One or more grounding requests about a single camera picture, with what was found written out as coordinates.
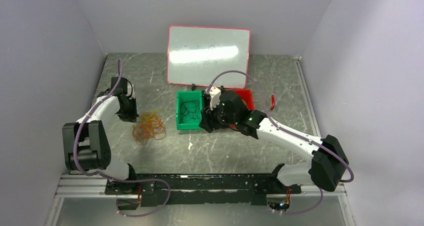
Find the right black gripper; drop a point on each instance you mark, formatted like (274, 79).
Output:
(209, 115)

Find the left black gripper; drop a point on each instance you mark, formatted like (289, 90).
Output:
(131, 117)

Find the red plastic bin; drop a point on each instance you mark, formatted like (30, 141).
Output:
(247, 98)

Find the green plastic bin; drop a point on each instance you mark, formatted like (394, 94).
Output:
(188, 110)

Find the black plastic bin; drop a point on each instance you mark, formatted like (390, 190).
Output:
(206, 98)

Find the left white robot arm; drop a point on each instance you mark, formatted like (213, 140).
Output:
(85, 143)

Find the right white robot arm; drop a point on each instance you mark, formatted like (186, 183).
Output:
(325, 160)

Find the pink framed whiteboard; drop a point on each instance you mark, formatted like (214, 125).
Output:
(197, 54)

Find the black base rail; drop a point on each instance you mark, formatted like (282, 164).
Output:
(154, 189)

